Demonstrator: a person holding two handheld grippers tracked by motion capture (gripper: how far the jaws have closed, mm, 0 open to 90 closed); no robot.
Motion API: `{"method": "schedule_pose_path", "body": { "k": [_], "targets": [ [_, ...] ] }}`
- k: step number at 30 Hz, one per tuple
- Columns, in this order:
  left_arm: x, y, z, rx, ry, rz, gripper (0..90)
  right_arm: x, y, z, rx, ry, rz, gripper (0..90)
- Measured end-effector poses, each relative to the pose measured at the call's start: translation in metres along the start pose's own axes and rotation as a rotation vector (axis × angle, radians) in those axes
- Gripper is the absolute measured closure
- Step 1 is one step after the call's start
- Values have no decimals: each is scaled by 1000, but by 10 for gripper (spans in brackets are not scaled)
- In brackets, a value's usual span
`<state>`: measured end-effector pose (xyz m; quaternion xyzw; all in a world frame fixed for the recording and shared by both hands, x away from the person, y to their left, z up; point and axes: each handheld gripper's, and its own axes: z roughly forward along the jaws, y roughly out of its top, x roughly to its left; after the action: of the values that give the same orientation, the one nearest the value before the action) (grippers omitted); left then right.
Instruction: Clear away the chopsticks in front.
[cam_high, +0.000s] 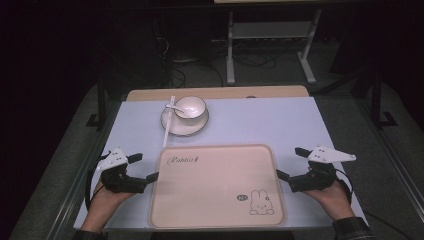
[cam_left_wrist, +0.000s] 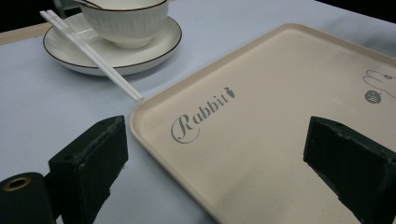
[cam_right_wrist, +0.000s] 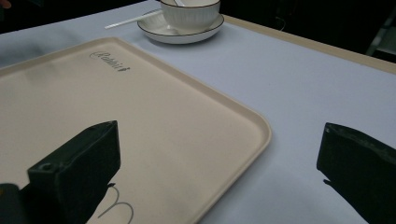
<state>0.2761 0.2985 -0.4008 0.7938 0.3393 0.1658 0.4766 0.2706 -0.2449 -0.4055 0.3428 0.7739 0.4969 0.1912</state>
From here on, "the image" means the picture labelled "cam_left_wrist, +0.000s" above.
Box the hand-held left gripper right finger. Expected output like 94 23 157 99
303 116 396 224

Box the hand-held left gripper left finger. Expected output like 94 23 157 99
48 115 129 224

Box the beige plastic tray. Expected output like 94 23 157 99
129 22 396 224

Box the white chopstick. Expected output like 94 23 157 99
45 8 145 101
39 10 139 103

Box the white plate with dark rim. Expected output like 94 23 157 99
42 12 183 77

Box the white ribbed bowl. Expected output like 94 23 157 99
79 0 170 49

